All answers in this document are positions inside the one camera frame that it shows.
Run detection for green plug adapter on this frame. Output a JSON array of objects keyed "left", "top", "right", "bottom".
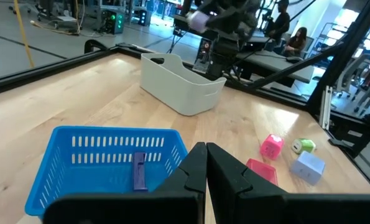
[{"left": 290, "top": 138, "right": 317, "bottom": 156}]

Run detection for person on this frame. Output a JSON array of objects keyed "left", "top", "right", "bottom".
[
  {"left": 282, "top": 26, "right": 309, "bottom": 58},
  {"left": 264, "top": 0, "right": 292, "bottom": 40}
]

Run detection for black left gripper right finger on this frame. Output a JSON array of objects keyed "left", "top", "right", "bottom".
[{"left": 206, "top": 142, "right": 370, "bottom": 224}]

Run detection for pink cube plug adapter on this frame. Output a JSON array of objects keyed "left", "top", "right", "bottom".
[{"left": 259, "top": 133, "right": 285, "bottom": 161}]

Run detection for black computer under desk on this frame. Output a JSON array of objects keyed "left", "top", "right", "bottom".
[{"left": 197, "top": 37, "right": 213, "bottom": 65}]

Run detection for grey office chair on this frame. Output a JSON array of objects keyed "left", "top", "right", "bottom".
[{"left": 333, "top": 52, "right": 370, "bottom": 114}]

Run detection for silver metal bars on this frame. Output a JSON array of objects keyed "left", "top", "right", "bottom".
[{"left": 318, "top": 85, "right": 334, "bottom": 131}]

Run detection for yellow floor cable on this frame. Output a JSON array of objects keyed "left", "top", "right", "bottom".
[{"left": 12, "top": 0, "right": 35, "bottom": 68}]

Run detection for black aluminium table frame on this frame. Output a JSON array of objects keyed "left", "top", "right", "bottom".
[{"left": 0, "top": 0, "right": 370, "bottom": 192}]

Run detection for blue slotted plastic basket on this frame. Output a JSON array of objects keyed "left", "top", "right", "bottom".
[{"left": 24, "top": 125, "right": 189, "bottom": 218}]

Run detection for red plug adapter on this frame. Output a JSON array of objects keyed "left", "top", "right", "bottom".
[{"left": 245, "top": 157, "right": 279, "bottom": 187}]

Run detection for computer tower with green lights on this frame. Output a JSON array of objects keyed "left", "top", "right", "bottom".
[{"left": 100, "top": 8, "right": 126, "bottom": 35}]

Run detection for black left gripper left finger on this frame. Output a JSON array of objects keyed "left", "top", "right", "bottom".
[{"left": 42, "top": 141, "right": 208, "bottom": 224}]

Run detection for purple cube plug adapter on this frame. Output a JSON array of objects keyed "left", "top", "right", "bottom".
[{"left": 187, "top": 11, "right": 211, "bottom": 34}]

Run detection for grey desk top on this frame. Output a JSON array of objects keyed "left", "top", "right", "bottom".
[{"left": 234, "top": 49, "right": 315, "bottom": 90}]

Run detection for black diagonal strut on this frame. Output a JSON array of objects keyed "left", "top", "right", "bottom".
[{"left": 249, "top": 42, "right": 347, "bottom": 91}]

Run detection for navy framed mini display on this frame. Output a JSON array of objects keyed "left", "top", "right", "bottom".
[{"left": 131, "top": 151, "right": 149, "bottom": 192}]

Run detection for light blue plug adapter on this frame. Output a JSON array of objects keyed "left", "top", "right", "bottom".
[{"left": 289, "top": 151, "right": 326, "bottom": 186}]

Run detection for grey plastic bin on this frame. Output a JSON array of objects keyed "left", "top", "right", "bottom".
[{"left": 139, "top": 52, "right": 228, "bottom": 117}]

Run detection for small black computer box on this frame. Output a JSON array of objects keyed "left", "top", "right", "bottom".
[{"left": 137, "top": 9, "right": 153, "bottom": 27}]

